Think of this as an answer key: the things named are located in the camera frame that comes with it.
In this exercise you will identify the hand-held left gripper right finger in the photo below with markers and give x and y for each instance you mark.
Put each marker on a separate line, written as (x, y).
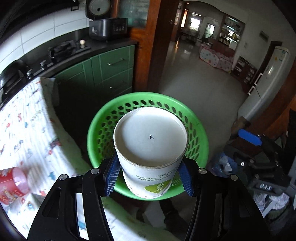
(186, 178)

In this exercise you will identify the white paper cup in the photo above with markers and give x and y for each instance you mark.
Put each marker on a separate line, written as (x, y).
(150, 139)

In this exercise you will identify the printed white tablecloth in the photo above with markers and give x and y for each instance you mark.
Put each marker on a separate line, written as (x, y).
(27, 129)

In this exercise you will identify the black wall socket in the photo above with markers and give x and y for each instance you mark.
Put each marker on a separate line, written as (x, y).
(74, 7)

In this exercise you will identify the glass display shelf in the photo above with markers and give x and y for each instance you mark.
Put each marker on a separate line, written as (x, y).
(232, 30)

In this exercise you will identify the green kitchen cabinet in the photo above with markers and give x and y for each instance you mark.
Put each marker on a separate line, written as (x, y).
(111, 69)

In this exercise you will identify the green plastic basket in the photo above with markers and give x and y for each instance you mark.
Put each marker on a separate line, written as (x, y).
(161, 96)

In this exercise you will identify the wooden glass door cabinet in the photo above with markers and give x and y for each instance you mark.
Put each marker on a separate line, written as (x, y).
(148, 46)

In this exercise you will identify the white egg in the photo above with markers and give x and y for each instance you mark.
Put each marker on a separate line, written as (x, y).
(82, 42)

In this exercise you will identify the white cloth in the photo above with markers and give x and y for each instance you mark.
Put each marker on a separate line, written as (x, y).
(270, 201)

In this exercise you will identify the dotted play fence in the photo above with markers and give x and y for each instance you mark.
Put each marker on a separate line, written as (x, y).
(215, 58)

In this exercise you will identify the white refrigerator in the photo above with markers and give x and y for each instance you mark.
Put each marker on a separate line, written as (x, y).
(266, 81)

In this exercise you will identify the blue plastic bag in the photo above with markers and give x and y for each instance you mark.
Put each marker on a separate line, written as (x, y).
(219, 162)

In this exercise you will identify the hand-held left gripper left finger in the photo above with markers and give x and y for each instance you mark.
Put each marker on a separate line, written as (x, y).
(112, 176)

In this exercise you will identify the black gas stove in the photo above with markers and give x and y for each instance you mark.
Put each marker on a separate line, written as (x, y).
(62, 49)

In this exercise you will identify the low wooden shelf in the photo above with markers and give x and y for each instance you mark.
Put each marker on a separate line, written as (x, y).
(245, 70)

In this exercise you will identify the red paper cup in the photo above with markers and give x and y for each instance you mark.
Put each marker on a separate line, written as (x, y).
(11, 187)

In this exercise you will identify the cardboard box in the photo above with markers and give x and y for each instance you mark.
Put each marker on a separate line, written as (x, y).
(241, 126)

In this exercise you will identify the black rice cooker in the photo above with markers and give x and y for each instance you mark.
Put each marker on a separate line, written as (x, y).
(106, 27)

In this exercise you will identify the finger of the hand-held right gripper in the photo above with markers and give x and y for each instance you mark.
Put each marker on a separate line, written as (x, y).
(241, 160)
(249, 137)

